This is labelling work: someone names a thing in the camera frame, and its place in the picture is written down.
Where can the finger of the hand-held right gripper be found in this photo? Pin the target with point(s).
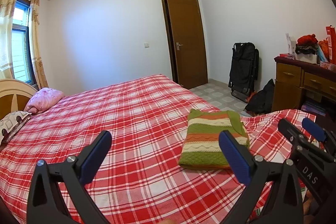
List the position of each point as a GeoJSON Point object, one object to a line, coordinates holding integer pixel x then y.
{"type": "Point", "coordinates": [288, 129]}
{"type": "Point", "coordinates": [313, 129]}

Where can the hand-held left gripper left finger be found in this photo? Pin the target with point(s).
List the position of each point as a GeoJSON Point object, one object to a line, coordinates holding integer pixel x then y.
{"type": "Point", "coordinates": [95, 158]}

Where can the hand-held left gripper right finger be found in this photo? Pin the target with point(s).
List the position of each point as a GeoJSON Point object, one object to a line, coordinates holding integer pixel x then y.
{"type": "Point", "coordinates": [236, 161]}

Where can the green striped knit sweater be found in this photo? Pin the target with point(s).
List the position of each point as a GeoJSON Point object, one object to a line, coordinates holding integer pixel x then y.
{"type": "Point", "coordinates": [207, 140]}

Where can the dark clothes pile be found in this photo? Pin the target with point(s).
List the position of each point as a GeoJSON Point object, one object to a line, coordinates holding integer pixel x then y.
{"type": "Point", "coordinates": [305, 49]}

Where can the blue purple box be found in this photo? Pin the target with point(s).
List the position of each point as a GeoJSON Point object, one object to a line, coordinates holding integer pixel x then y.
{"type": "Point", "coordinates": [313, 107]}

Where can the black bag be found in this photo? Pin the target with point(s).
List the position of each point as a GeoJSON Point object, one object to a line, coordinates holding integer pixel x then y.
{"type": "Point", "coordinates": [261, 100]}

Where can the brown wooden dresser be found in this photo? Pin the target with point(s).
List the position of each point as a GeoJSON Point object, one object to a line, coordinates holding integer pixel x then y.
{"type": "Point", "coordinates": [288, 82]}

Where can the red plaid bed sheet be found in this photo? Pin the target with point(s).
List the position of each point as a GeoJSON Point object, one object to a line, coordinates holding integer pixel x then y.
{"type": "Point", "coordinates": [136, 113]}

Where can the pink tissue box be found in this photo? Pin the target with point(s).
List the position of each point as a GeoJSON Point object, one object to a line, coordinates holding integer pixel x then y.
{"type": "Point", "coordinates": [328, 64]}

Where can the white paper bag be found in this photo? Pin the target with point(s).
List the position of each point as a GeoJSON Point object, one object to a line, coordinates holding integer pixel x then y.
{"type": "Point", "coordinates": [307, 58]}

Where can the flat red box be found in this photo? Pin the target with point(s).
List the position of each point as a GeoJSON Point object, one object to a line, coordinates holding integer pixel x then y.
{"type": "Point", "coordinates": [286, 56]}

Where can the black folded chair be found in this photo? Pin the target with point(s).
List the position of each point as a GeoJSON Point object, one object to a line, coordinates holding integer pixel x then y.
{"type": "Point", "coordinates": [242, 69]}

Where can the pink pillow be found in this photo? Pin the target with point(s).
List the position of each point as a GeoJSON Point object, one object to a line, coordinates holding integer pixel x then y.
{"type": "Point", "coordinates": [44, 100]}

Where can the orange gift bag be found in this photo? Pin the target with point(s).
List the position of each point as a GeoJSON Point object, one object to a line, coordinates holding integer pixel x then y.
{"type": "Point", "coordinates": [323, 52]}

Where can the white printed box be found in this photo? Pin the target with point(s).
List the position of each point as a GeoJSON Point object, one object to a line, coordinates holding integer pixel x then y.
{"type": "Point", "coordinates": [290, 43]}

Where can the tall red box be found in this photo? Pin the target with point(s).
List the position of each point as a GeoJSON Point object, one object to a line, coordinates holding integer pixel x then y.
{"type": "Point", "coordinates": [331, 43]}

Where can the red knit hat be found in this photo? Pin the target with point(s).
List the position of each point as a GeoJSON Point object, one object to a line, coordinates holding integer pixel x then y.
{"type": "Point", "coordinates": [307, 39]}

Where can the brown patterned pillow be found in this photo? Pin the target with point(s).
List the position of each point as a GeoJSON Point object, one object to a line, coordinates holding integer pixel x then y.
{"type": "Point", "coordinates": [11, 124]}

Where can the cream wooden headboard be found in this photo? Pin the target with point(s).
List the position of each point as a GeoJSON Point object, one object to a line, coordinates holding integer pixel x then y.
{"type": "Point", "coordinates": [15, 92]}

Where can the narrow yellow floral curtain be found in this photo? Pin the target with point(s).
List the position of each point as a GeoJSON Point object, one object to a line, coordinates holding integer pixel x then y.
{"type": "Point", "coordinates": [38, 43]}

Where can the brown wooden door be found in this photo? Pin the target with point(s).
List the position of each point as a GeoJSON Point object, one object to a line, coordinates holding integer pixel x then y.
{"type": "Point", "coordinates": [187, 40]}

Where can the window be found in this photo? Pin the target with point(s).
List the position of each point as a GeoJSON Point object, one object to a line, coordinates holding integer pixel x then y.
{"type": "Point", "coordinates": [22, 50]}

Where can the wide yellow floral curtain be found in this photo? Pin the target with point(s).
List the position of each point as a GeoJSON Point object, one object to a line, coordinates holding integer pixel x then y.
{"type": "Point", "coordinates": [8, 29]}

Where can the dark door frame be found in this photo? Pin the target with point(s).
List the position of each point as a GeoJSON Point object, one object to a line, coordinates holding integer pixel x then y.
{"type": "Point", "coordinates": [164, 19]}

